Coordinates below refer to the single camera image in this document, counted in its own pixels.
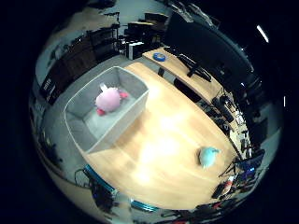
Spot blue metal frame bar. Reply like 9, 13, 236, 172
83, 164, 160, 213

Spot blue tape roll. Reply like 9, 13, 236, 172
152, 51, 167, 63

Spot black monitor stand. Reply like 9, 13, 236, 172
177, 54, 213, 83

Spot grey felt container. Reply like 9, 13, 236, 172
64, 65, 150, 154

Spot teal plush toy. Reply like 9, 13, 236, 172
198, 147, 221, 169

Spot wooden side desk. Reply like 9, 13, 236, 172
142, 47, 247, 150

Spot large black monitor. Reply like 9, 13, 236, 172
164, 12, 255, 91

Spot dark shelf cabinet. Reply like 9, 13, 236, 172
38, 27, 121, 105

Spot black flat device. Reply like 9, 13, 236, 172
211, 183, 225, 200

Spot small screen with blue picture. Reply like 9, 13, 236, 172
235, 148, 266, 175

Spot white computer case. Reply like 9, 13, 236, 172
128, 41, 146, 61

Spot black cylinder speaker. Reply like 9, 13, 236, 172
212, 96, 235, 123

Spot pink plush toy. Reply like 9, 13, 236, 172
94, 83, 129, 117

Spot red and white bottle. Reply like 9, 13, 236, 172
225, 176, 235, 196

